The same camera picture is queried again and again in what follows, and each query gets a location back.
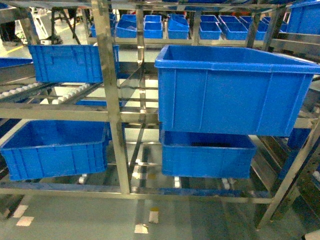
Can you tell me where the blue crate lower left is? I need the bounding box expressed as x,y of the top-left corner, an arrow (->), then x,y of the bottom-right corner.
0,120 -> 109,181

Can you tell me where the background rack of bins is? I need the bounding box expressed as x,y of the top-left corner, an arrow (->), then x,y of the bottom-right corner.
89,13 -> 288,47

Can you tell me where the large blue crate right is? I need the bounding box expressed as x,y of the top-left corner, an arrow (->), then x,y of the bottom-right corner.
154,45 -> 320,137

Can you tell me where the blue crate upper left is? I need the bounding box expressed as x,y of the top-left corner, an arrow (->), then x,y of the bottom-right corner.
27,43 -> 120,84

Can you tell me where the stainless steel shelf frame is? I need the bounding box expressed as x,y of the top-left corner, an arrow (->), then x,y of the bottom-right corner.
0,0 -> 320,229

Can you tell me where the blue crate lower right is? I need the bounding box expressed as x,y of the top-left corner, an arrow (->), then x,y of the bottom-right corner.
160,130 -> 257,179

